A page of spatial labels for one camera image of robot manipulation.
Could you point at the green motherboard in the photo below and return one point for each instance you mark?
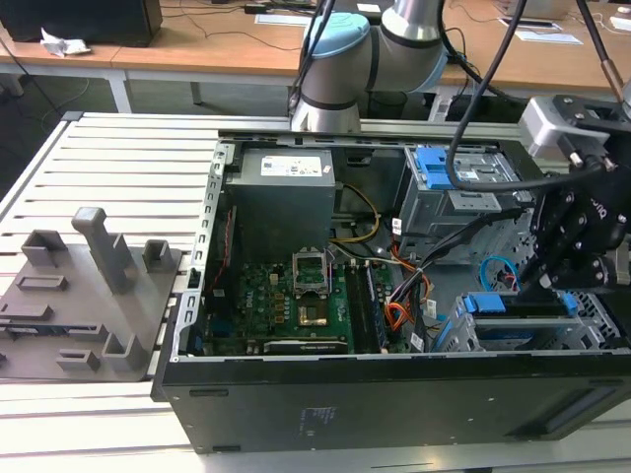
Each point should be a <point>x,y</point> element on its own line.
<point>266,305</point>

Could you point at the black RAM stick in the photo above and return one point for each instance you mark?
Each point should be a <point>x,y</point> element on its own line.
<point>359,310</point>
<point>378,315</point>

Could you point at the blue plastic drive latch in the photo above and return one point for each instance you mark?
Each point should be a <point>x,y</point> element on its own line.
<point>434,170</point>

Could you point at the crumpled white paper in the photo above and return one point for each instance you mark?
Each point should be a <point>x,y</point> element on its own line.
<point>61,45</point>

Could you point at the CPU socket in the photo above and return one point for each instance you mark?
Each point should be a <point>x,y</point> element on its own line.
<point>313,315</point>

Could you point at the grey power supply unit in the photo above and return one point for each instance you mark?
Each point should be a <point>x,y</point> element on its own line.
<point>276,207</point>

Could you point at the black open PC case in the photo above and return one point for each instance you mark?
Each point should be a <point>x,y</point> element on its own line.
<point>345,409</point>

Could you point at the black box on desk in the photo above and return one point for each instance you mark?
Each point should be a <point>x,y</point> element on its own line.
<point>79,22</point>

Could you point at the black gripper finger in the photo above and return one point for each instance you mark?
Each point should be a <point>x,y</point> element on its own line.
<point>559,226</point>
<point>591,271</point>

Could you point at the black camera bracket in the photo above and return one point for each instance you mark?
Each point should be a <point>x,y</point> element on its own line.
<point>584,115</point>

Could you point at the metal drive cage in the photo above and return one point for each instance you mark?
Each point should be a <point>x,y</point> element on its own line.
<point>434,212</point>

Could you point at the grey parts rack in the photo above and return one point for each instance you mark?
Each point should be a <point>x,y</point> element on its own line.
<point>74,315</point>

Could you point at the black graphics card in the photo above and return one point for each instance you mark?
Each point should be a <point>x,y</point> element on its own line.
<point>305,345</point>

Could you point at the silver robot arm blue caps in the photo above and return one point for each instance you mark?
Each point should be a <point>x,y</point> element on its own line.
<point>335,74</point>

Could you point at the white paper sheet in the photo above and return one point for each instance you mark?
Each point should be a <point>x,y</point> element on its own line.
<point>547,37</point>
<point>278,19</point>

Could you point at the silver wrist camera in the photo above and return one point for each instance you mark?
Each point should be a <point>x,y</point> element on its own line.
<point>542,123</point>

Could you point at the hard disk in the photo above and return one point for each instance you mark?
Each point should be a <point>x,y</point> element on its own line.
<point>485,303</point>

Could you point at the wooden desk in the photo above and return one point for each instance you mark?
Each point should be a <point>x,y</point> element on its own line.
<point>222,49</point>

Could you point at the metal disk bay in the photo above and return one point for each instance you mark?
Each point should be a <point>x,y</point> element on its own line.
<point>581,330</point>

